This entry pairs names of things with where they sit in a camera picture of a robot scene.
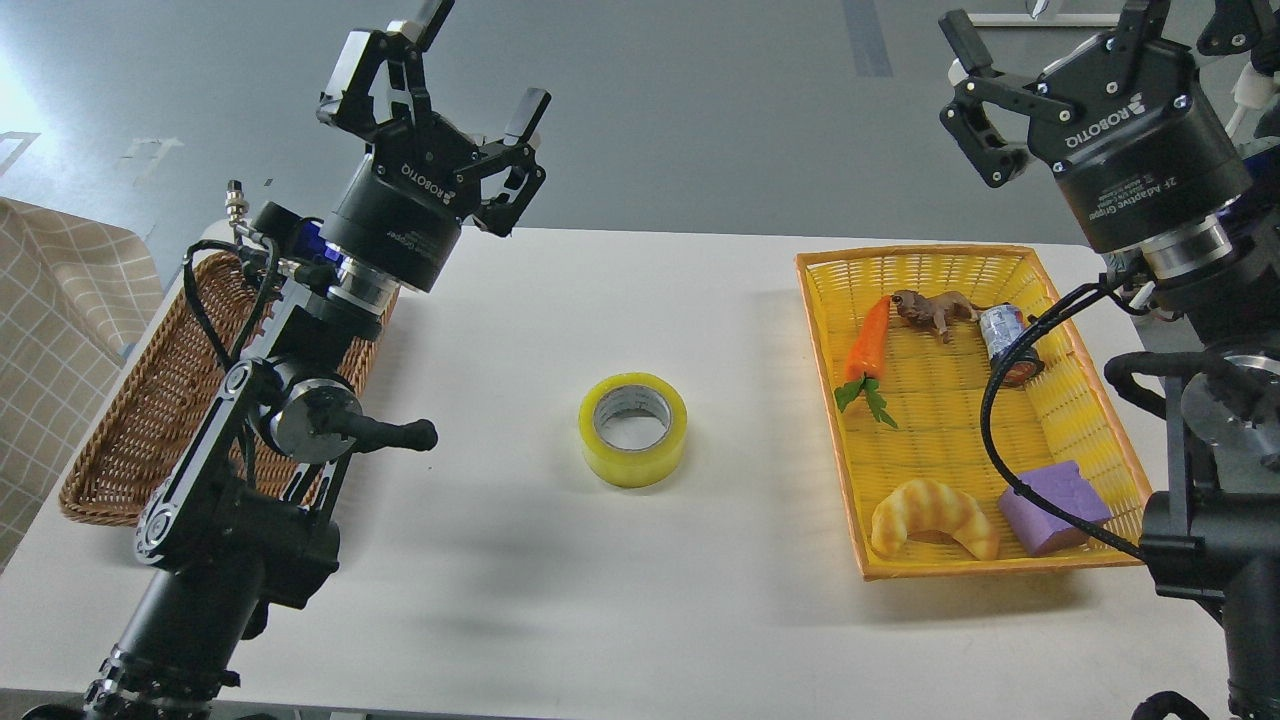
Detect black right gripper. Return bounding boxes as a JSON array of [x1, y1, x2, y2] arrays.
[[938, 0, 1254, 254]]

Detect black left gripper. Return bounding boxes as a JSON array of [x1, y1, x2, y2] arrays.
[[317, 1, 552, 292]]

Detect yellow tape roll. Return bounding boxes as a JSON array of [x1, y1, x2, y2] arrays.
[[579, 372, 689, 489]]

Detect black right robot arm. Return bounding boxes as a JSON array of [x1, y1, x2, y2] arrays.
[[940, 1, 1279, 719]]

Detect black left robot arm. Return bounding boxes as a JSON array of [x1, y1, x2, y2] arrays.
[[27, 1, 550, 719]]

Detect white stand base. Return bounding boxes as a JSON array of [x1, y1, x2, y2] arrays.
[[970, 12, 1119, 29]]

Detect brown toy animal figure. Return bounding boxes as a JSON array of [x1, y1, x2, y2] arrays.
[[890, 290, 987, 345]]

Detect brown wicker basket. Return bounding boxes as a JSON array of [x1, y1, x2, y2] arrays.
[[58, 252, 381, 527]]

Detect yellow plastic basket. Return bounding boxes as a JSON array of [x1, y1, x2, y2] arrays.
[[796, 245, 1155, 582]]

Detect orange toy carrot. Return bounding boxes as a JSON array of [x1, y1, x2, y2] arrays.
[[833, 295, 899, 429]]

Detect beige checkered cloth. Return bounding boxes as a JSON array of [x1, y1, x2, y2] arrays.
[[1, 199, 165, 562]]

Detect purple foam block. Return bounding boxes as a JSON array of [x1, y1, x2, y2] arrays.
[[998, 461, 1114, 559]]

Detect toy croissant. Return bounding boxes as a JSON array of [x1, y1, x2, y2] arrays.
[[870, 479, 1001, 561]]

